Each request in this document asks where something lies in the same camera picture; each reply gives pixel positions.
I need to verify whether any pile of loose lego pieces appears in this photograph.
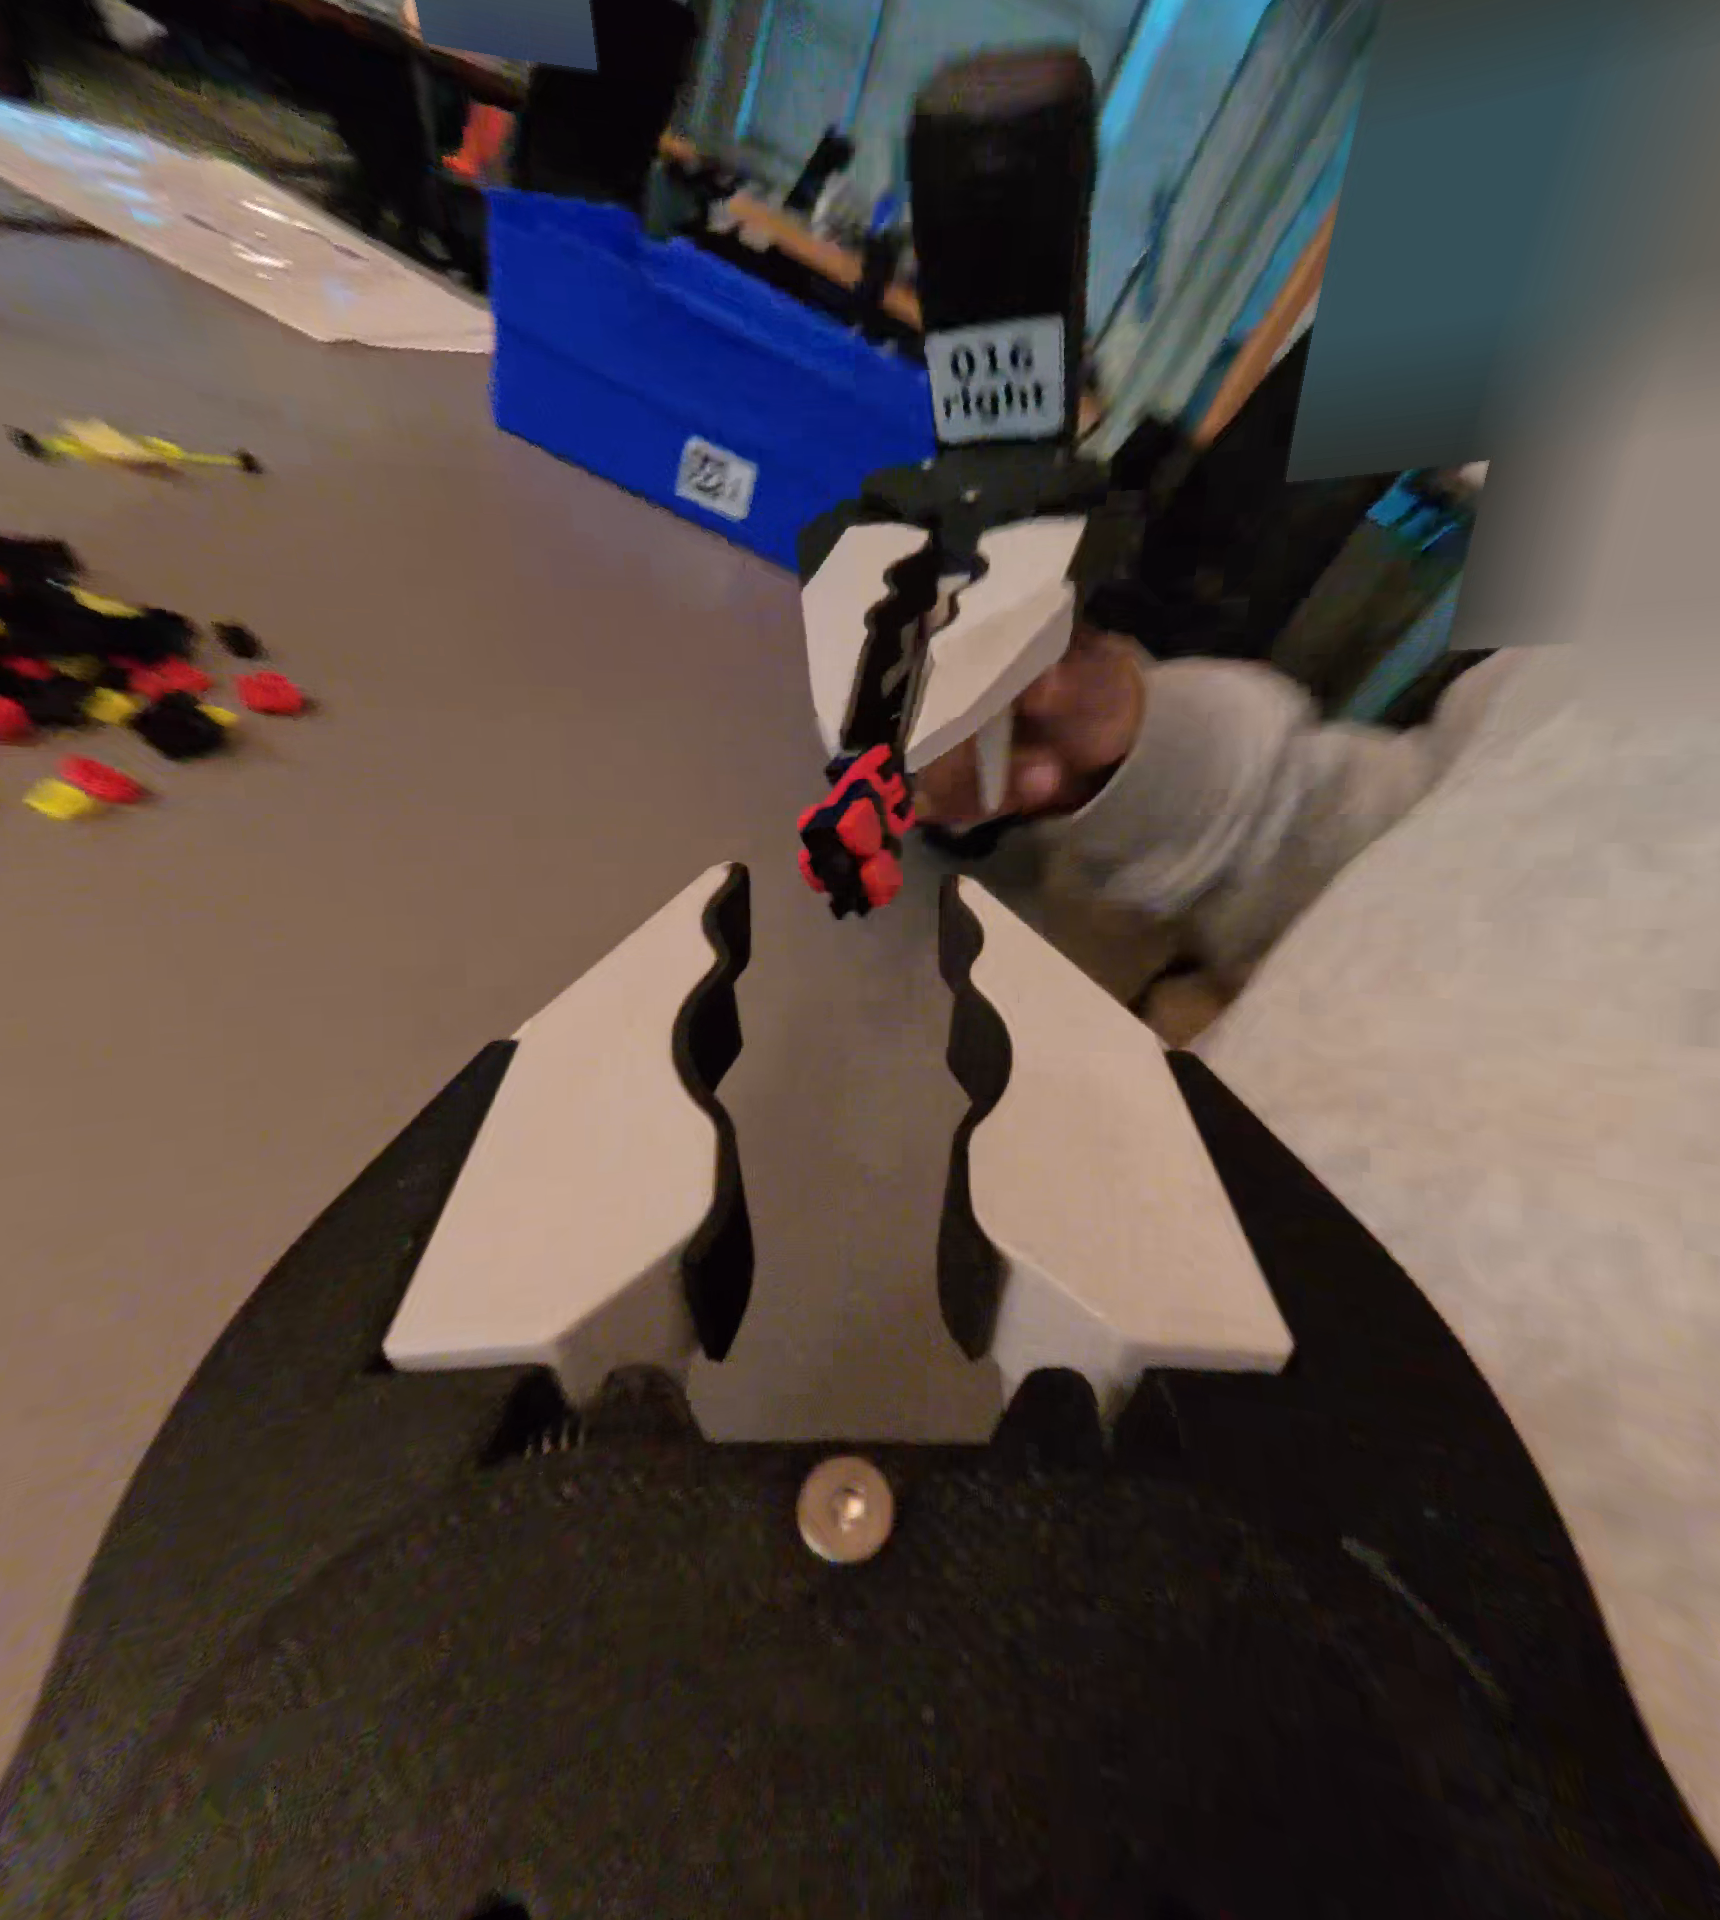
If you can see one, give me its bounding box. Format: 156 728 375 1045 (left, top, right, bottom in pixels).
0 479 317 828

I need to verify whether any yellow and black lego strip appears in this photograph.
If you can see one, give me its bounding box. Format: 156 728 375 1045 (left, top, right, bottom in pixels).
8 416 267 482

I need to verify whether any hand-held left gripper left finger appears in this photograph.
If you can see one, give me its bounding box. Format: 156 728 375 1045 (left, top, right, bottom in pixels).
380 862 758 1405

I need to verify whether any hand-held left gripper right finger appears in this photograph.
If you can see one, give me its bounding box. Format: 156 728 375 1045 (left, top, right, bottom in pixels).
937 874 1298 1422

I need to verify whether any person's right hand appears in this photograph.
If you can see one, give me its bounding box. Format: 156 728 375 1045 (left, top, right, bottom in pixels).
1015 632 1152 822

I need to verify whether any white flat board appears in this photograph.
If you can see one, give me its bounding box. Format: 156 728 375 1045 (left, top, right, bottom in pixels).
0 77 497 357

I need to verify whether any person's right forearm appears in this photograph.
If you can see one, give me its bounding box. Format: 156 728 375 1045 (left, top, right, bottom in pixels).
937 653 1478 936

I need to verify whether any blue plastic bin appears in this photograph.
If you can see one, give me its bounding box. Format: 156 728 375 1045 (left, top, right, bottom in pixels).
487 186 953 574

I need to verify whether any red and black lego assembly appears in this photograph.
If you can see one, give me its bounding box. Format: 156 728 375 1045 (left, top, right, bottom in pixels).
797 744 921 921

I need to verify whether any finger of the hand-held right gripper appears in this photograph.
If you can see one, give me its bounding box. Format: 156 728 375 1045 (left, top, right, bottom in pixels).
797 515 944 755
900 515 1083 776

